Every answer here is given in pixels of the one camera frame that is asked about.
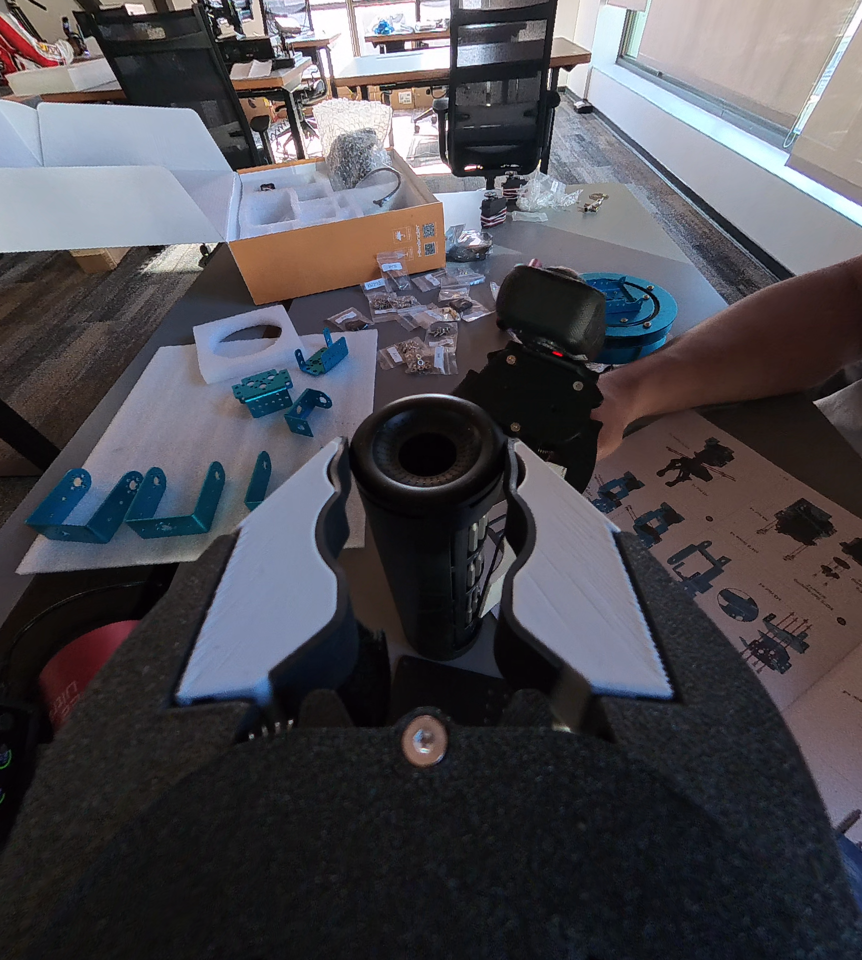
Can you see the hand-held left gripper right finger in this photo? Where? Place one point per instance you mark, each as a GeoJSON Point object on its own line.
{"type": "Point", "coordinates": [588, 600]}

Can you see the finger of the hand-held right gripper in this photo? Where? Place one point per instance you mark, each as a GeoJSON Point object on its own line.
{"type": "Point", "coordinates": [557, 469]}

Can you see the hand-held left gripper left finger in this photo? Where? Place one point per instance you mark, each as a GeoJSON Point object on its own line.
{"type": "Point", "coordinates": [266, 600]}

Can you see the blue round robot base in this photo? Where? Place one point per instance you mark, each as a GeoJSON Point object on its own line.
{"type": "Point", "coordinates": [641, 330]}

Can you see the small blue U bracket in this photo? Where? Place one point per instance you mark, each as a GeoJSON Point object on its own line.
{"type": "Point", "coordinates": [626, 296]}

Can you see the black bit holder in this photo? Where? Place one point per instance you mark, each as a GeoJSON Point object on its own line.
{"type": "Point", "coordinates": [416, 540]}

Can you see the person's right forearm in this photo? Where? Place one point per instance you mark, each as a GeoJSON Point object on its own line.
{"type": "Point", "coordinates": [776, 345]}

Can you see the grey desk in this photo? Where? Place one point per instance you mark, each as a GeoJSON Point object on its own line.
{"type": "Point", "coordinates": [663, 240]}

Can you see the person's right hand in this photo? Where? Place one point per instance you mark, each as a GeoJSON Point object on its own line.
{"type": "Point", "coordinates": [626, 405]}

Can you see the pile of labelled screw bags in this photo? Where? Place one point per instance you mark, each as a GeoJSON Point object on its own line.
{"type": "Point", "coordinates": [416, 322]}

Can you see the white instruction booklet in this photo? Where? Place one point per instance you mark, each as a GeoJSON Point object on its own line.
{"type": "Point", "coordinates": [738, 562]}

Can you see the silver antistatic bag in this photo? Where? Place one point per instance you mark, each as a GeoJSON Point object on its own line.
{"type": "Point", "coordinates": [468, 246]}

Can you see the white foam sheet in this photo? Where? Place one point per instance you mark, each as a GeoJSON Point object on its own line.
{"type": "Point", "coordinates": [176, 450]}

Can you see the clear plastic wrapper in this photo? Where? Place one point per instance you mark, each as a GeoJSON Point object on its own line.
{"type": "Point", "coordinates": [547, 199]}

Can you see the red cylindrical case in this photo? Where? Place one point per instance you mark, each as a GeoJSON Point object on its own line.
{"type": "Point", "coordinates": [86, 667]}

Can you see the small metal parts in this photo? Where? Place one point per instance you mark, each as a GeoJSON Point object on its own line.
{"type": "Point", "coordinates": [594, 202]}

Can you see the orange cardboard box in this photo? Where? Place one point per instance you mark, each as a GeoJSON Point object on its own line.
{"type": "Point", "coordinates": [326, 262]}

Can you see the black office chair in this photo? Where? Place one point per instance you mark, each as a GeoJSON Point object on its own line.
{"type": "Point", "coordinates": [498, 90]}
{"type": "Point", "coordinates": [168, 75]}

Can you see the bubble wrap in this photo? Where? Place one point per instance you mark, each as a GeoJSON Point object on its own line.
{"type": "Point", "coordinates": [352, 142]}

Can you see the white foam box insert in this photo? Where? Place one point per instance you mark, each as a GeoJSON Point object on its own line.
{"type": "Point", "coordinates": [273, 210]}

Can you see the window with roller blind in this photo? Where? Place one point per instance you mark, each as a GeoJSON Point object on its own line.
{"type": "Point", "coordinates": [776, 75]}

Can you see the red white jersey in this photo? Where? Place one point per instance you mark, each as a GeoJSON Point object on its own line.
{"type": "Point", "coordinates": [3, 34]}

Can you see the large blue U bracket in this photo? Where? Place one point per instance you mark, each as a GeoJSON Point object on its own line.
{"type": "Point", "coordinates": [78, 529]}
{"type": "Point", "coordinates": [168, 525]}
{"type": "Point", "coordinates": [258, 484]}

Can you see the blue wide U bracket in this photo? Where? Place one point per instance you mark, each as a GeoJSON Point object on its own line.
{"type": "Point", "coordinates": [262, 394]}

